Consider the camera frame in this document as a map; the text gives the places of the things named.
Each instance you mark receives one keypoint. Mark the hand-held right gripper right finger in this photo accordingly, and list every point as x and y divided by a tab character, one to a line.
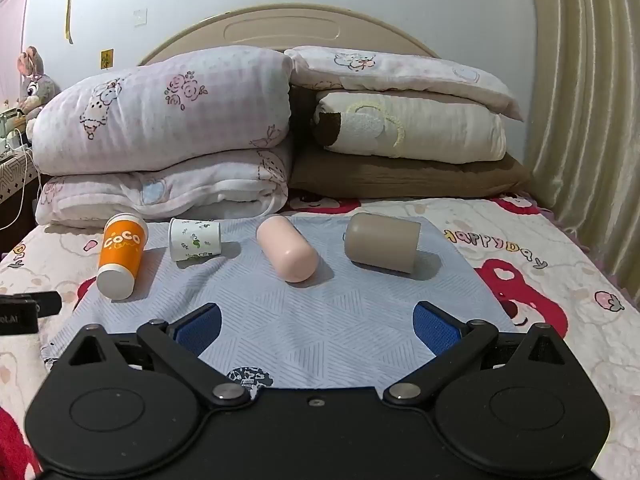
434	331

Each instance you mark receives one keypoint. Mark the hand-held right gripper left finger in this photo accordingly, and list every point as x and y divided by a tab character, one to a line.
200	329

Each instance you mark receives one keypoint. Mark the white floral paper cup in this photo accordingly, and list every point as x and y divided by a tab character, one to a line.
192	240

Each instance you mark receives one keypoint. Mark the taupe plastic cup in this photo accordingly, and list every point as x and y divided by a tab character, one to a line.
382	245

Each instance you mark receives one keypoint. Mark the orange and white cup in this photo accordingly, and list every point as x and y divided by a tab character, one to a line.
120	255

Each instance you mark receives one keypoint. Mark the pink plastic cup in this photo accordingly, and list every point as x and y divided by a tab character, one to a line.
287	250

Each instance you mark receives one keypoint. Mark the blue-grey patterned cloth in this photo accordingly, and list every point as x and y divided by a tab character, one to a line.
310	320

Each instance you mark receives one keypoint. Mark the red cloth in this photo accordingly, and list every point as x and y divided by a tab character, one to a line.
12	445

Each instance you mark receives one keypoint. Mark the cluttered bedside table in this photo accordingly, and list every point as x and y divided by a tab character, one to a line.
12	175

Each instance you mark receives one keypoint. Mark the pink checked folded quilt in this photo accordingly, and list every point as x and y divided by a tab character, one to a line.
160	105
165	195

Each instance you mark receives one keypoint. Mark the brown pillow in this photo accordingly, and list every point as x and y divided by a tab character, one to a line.
400	177

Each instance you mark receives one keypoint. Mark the cream folded blanket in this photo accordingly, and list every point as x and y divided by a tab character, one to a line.
430	130

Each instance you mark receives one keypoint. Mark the grey plush rabbit toy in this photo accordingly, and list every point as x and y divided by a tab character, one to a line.
36	87

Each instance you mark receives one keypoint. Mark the white pink printed pillow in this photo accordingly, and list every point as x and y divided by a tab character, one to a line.
400	72

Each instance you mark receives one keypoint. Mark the beige pleated curtain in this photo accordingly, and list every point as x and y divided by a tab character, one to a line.
585	110

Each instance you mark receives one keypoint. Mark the pink hanging cloth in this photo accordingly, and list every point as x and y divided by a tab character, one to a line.
12	40

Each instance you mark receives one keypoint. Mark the yellow tape strip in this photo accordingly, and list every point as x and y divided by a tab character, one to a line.
69	5

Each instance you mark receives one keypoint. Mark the beige bed headboard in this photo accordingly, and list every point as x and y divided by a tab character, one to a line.
280	27

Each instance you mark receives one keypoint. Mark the yellow wall sticker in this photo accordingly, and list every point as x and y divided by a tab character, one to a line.
107	58

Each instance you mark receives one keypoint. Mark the white wall switch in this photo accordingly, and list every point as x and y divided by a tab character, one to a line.
140	17

